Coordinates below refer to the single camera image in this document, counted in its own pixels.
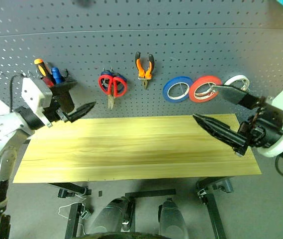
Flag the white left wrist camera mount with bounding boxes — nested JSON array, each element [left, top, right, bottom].
[[21, 77, 54, 128]]

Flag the red handled scissors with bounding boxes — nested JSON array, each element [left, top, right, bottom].
[[97, 74, 128, 110]]

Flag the wide red tape roll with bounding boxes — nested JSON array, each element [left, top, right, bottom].
[[189, 75, 223, 104]]

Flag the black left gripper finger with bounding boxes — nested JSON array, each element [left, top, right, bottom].
[[68, 101, 97, 123]]

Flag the small orange needle-nose pliers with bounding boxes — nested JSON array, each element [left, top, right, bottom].
[[134, 51, 155, 90]]

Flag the blue tape roll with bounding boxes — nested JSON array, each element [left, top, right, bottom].
[[162, 76, 194, 104]]

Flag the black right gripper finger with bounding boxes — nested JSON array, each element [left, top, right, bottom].
[[192, 113, 249, 156], [212, 84, 264, 110]]

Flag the white tape roll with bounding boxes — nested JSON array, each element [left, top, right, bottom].
[[223, 74, 251, 92]]

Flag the black metal table frame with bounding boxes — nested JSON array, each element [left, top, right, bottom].
[[48, 176, 234, 239]]

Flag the orange black handled screwdriver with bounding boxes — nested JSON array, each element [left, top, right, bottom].
[[33, 58, 54, 87]]

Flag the grey metal pegboard panel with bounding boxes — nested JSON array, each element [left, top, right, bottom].
[[0, 0, 283, 120]]

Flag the dark grey rounded shell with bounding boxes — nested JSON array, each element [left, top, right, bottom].
[[158, 198, 189, 239], [90, 198, 135, 235]]

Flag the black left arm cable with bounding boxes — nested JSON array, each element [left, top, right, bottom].
[[8, 74, 24, 113]]

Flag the thin white floor wire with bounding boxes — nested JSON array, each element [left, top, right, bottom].
[[58, 203, 87, 217]]

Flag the blue handled scissors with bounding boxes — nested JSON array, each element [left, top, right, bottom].
[[99, 68, 128, 97]]

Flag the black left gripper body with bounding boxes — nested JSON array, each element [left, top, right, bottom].
[[41, 96, 73, 124]]

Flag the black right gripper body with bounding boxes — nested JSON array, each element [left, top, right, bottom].
[[238, 98, 283, 150]]

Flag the blue handled screwdriver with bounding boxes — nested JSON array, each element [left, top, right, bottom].
[[51, 67, 65, 85]]

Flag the black plastic cup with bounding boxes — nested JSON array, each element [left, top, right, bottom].
[[49, 80, 79, 114]]

